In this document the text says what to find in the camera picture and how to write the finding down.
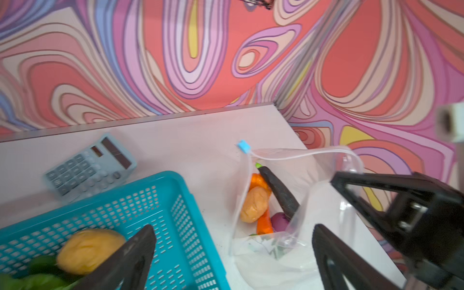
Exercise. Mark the grey pocket calculator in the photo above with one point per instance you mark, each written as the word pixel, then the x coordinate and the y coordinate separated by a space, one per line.
pixel 100 167

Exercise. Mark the purple red onion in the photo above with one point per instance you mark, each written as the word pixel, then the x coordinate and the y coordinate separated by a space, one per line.
pixel 279 222

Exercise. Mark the orange carrot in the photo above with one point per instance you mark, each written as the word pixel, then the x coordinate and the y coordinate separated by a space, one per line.
pixel 264 224

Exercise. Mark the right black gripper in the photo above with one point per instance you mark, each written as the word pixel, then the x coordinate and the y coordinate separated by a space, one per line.
pixel 424 222

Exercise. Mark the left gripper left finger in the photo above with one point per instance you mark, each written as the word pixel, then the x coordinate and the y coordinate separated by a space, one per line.
pixel 127 268

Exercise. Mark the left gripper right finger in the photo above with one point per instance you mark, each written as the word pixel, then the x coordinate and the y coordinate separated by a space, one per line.
pixel 338 264

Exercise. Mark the dark purple eggplant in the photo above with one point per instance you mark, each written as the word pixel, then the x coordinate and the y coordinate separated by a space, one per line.
pixel 284 196

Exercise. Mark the teal plastic basket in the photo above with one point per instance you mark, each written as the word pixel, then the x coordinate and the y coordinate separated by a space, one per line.
pixel 185 257

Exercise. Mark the wrinkled brown bread roll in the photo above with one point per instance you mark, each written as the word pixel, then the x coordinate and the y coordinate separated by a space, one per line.
pixel 255 205

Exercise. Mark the small orange pumpkin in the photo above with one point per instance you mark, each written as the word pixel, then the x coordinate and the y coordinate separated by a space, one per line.
pixel 258 181

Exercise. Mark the clear zip top bag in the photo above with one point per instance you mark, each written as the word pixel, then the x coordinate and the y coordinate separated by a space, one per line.
pixel 285 260

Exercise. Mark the green lettuce leaf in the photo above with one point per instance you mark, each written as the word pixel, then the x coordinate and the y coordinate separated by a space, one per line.
pixel 44 274

